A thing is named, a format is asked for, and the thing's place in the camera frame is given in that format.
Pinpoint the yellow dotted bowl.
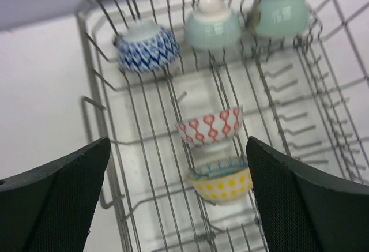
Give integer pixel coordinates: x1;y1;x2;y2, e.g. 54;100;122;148
186;156;253;204

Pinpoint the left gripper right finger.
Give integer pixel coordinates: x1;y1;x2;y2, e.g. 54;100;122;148
246;137;368;251

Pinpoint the pale blue dotted bowl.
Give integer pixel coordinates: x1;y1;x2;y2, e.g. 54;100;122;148
184;0;242;51

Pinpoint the mint green flower bowl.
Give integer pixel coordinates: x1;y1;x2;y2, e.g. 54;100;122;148
246;0;310;39

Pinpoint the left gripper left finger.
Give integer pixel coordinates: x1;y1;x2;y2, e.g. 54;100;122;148
1;137;111;251

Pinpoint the blue zigzag patterned bowl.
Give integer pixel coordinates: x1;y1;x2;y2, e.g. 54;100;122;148
114;20;180;73

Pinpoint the grey wire dish rack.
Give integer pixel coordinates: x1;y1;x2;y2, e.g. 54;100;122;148
76;0;368;251

